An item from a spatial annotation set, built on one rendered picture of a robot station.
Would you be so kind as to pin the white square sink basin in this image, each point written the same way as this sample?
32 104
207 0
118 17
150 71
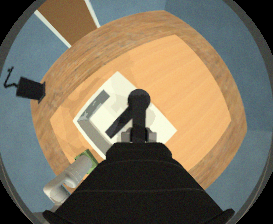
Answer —
102 109

